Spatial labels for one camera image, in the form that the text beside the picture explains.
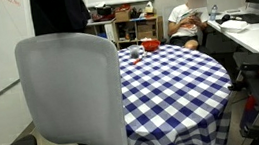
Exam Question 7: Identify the cardboard box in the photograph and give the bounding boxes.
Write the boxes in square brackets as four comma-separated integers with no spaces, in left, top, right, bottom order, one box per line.
[113,8,133,24]

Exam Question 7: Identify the tissue box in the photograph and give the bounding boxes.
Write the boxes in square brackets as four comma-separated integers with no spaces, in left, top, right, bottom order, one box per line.
[142,0,156,15]

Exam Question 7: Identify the red marker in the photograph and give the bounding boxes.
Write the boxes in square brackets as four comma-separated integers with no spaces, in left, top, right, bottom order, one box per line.
[132,56,145,66]

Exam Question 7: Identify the black cloth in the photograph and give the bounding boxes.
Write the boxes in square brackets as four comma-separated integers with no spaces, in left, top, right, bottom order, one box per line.
[28,0,94,40]

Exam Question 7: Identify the wooden shelf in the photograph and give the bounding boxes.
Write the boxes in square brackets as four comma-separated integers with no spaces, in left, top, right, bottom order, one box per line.
[84,10,167,55]

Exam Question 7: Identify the grey mesh office chair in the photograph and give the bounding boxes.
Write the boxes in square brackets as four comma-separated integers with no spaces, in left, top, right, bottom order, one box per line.
[0,25,132,145]

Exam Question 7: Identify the clear water bottle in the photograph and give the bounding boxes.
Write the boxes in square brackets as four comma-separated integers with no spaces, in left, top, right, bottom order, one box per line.
[207,3,221,23]

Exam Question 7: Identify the white takeout container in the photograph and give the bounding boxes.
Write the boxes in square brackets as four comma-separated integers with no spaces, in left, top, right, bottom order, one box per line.
[219,17,250,36]

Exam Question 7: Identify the black keyboard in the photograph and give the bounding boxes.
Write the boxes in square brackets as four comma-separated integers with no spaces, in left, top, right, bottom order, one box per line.
[233,11,259,27]

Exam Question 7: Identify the red bowl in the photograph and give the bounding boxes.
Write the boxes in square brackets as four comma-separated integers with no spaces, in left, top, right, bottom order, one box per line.
[140,37,163,54]

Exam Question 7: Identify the seated person white shirt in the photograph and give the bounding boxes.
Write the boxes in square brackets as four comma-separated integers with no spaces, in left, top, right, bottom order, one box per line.
[162,0,218,54]

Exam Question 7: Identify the blue white checkered tablecloth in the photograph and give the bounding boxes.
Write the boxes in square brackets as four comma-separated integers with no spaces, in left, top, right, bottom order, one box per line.
[114,34,241,145]

